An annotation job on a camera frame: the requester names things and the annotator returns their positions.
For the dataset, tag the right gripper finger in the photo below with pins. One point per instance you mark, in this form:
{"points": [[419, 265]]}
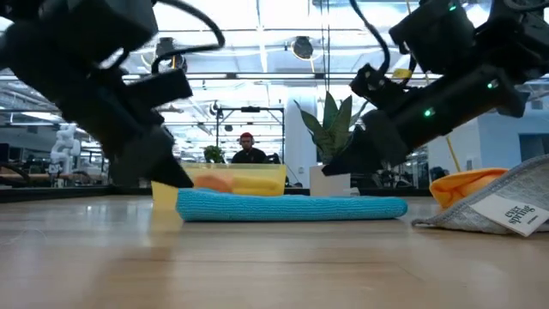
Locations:
{"points": [[373, 146]]}

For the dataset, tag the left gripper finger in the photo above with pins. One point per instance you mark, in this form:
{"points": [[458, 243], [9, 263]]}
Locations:
{"points": [[126, 171], [165, 165]]}

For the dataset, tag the pink microfiber towel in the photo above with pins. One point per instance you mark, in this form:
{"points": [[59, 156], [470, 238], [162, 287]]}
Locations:
{"points": [[214, 182]]}

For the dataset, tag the orange microfiber towel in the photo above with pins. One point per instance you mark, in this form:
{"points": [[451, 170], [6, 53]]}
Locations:
{"points": [[459, 186]]}

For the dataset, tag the yellow microfiber towel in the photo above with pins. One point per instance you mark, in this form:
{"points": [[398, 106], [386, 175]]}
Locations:
{"points": [[257, 186]]}

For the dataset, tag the yellow plastic bin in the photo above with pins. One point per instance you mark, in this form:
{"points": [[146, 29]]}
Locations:
{"points": [[266, 171]]}

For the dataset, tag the blue microfiber towel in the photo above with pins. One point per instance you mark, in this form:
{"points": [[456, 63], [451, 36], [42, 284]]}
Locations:
{"points": [[291, 208]]}

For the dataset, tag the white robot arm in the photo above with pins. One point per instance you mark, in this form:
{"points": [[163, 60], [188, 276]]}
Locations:
{"points": [[64, 148]]}

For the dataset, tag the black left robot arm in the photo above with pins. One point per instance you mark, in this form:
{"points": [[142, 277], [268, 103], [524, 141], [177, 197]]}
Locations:
{"points": [[86, 21]]}

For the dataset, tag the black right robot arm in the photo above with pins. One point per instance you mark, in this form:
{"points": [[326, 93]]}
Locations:
{"points": [[433, 34]]}

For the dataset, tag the grey microfiber towel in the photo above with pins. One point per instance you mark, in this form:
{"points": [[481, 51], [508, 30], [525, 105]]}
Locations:
{"points": [[514, 184]]}

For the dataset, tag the snake plant in white pot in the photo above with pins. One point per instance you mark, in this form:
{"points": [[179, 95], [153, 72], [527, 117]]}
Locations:
{"points": [[330, 129]]}

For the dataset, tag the small green plant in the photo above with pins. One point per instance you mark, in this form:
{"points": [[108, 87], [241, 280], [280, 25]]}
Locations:
{"points": [[213, 153]]}

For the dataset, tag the person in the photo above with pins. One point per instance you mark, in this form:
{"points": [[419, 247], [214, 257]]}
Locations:
{"points": [[249, 154]]}

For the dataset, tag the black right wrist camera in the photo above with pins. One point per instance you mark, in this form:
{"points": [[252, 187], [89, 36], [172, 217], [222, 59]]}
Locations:
{"points": [[375, 88]]}

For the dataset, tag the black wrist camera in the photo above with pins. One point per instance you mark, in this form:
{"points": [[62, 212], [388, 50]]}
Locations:
{"points": [[161, 88], [375, 88]]}

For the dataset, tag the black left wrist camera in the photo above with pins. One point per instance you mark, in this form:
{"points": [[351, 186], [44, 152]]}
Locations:
{"points": [[161, 88]]}

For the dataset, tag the black frame stand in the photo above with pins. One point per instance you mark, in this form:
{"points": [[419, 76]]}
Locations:
{"points": [[251, 109]]}

